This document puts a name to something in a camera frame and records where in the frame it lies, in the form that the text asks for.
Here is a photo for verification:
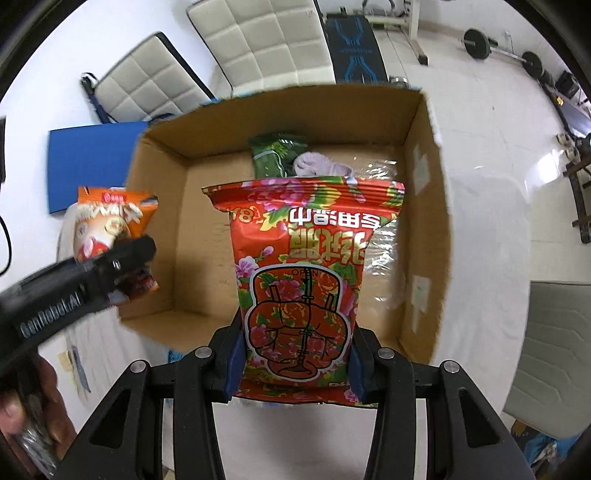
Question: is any brown cardboard box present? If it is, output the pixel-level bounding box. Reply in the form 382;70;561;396
117;84;454;366

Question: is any clear plastic bag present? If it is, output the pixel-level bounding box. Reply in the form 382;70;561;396
293;154;403;319

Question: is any red floral snack packet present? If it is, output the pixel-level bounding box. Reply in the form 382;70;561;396
202;175;406;409

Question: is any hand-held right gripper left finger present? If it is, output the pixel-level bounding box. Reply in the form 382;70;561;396
53;315;246;480

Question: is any blue foam mat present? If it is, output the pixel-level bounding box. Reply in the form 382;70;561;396
46;121;151;215

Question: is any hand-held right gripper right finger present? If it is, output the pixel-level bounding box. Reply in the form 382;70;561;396
347;324;537;480

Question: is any black cable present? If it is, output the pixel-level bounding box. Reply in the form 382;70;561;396
0;216;13;278

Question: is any grey seat cushion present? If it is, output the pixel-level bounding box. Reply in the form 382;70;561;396
502;281;591;440

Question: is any pale purple packet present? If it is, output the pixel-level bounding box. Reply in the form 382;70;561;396
293;154;356;179

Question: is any orange snack packet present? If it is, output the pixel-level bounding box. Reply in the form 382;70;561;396
74;186;160;302

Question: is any green snack packet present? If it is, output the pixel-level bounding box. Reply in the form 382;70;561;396
249;133;308;181

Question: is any black barbell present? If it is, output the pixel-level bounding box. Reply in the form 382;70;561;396
462;28;544;79

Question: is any black blue weight bench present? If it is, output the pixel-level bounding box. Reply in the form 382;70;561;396
314;0;430;86

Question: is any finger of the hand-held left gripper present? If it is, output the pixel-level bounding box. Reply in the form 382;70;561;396
74;234;158;306

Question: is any white quilted cushion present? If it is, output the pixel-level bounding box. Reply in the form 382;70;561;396
81;31;216;125
187;0;336;99

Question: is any person's left hand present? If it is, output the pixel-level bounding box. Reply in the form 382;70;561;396
0;355;77;477

